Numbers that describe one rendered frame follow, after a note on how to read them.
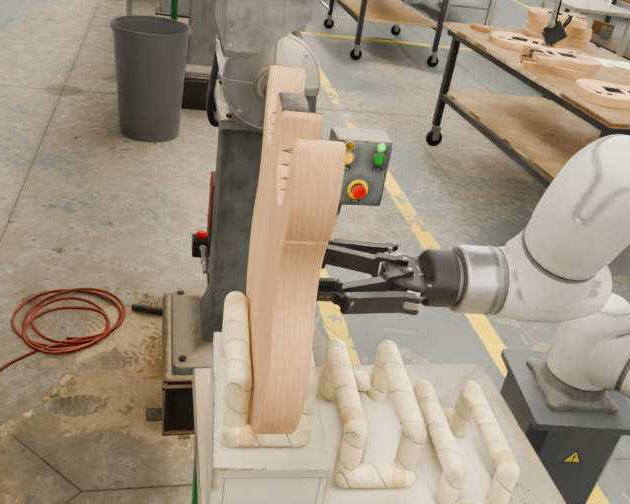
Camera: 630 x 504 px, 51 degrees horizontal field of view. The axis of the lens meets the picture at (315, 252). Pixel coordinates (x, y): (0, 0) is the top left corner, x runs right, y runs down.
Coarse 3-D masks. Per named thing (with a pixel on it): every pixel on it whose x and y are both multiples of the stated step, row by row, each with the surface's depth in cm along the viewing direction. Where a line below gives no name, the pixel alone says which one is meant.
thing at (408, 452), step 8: (400, 440) 89; (408, 440) 88; (416, 440) 87; (424, 440) 88; (400, 448) 89; (408, 448) 88; (416, 448) 88; (400, 456) 90; (408, 456) 89; (416, 456) 89; (400, 464) 90; (408, 464) 90; (416, 464) 90
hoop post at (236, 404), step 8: (232, 392) 79; (240, 392) 79; (248, 392) 80; (224, 400) 81; (232, 400) 80; (240, 400) 80; (248, 400) 81; (224, 408) 81; (232, 408) 80; (240, 408) 80; (248, 408) 82; (224, 416) 82; (232, 416) 81; (240, 416) 81; (224, 424) 82; (232, 424) 82; (240, 424) 82
